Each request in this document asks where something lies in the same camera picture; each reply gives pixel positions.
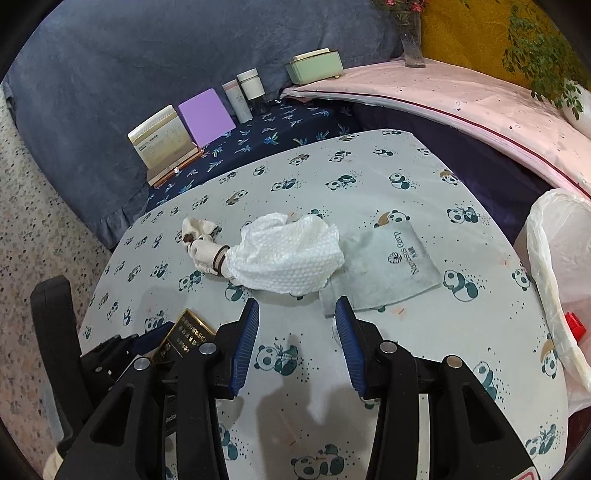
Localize gold black cigarette box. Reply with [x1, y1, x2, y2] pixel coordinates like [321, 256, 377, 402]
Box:
[152, 309, 215, 363]

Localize white textured paper towel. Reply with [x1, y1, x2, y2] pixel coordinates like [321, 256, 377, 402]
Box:
[223, 213, 345, 296]

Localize white lined trash bin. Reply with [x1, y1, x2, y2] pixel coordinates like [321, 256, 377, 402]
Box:
[514, 189, 590, 414]

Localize beige cloth roll with bands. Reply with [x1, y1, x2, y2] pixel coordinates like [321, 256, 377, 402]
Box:
[181, 217, 231, 279]

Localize panda print table cloth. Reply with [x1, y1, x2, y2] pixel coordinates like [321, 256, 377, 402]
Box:
[80, 130, 568, 479]

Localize gold desk calendar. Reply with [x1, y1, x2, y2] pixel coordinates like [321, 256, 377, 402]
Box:
[127, 105, 204, 186]

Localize dark blue patterned cloth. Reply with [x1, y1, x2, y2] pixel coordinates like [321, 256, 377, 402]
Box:
[145, 100, 362, 212]

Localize purple notebook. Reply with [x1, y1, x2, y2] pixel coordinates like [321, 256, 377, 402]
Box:
[178, 88, 235, 148]

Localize tall white bottle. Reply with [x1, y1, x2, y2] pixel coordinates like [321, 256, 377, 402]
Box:
[222, 79, 252, 124]

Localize white jar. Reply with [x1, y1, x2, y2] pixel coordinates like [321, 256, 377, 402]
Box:
[236, 68, 266, 101]

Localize blue grey sofa cover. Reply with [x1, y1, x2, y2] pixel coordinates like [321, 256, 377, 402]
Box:
[2, 0, 402, 247]

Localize pink cloth cover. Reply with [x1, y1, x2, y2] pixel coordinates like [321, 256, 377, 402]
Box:
[283, 60, 591, 197]

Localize green tissue box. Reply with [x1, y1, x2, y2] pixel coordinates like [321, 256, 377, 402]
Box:
[286, 48, 344, 85]

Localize green plant white pot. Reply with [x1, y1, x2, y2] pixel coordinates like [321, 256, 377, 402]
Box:
[503, 1, 590, 136]

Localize mustard yellow cloth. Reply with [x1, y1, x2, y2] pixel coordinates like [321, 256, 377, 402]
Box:
[422, 1, 530, 88]

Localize glass vase red flowers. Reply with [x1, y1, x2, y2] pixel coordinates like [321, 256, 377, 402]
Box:
[376, 0, 428, 68]

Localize grey drawstring pouch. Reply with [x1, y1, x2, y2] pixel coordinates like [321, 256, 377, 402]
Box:
[318, 220, 441, 317]

